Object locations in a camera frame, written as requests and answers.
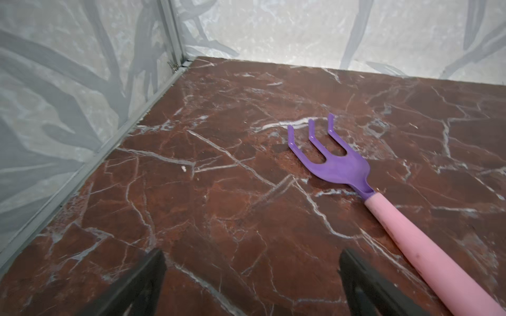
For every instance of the purple toy garden fork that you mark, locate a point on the purple toy garden fork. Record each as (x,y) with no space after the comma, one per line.
(458,291)

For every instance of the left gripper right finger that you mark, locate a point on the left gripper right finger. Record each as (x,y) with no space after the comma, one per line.
(369,293)

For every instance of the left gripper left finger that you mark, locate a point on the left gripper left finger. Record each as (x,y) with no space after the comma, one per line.
(136,293)

